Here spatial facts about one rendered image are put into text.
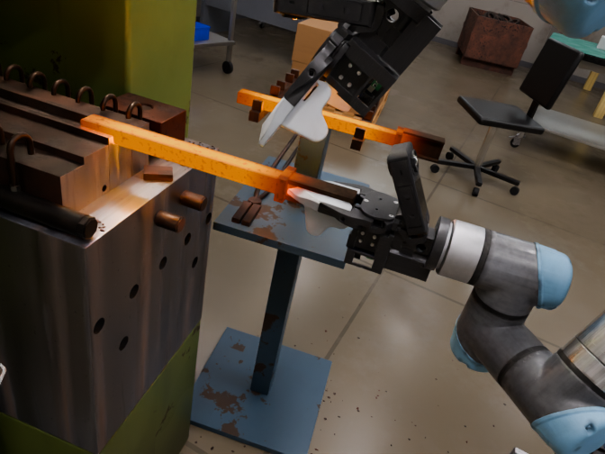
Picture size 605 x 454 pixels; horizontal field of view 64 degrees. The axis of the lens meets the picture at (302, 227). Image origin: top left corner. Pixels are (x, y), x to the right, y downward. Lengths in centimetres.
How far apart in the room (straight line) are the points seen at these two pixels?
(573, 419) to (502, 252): 19
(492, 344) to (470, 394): 127
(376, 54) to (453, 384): 155
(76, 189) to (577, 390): 65
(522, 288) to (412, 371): 129
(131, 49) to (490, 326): 77
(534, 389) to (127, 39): 85
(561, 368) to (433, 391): 126
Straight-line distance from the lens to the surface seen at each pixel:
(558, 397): 64
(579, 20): 46
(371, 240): 64
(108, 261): 72
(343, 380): 178
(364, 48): 53
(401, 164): 59
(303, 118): 52
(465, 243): 63
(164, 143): 71
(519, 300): 66
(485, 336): 68
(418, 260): 65
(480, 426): 186
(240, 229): 106
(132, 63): 102
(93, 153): 72
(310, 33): 379
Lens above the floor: 131
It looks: 32 degrees down
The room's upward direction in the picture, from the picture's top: 13 degrees clockwise
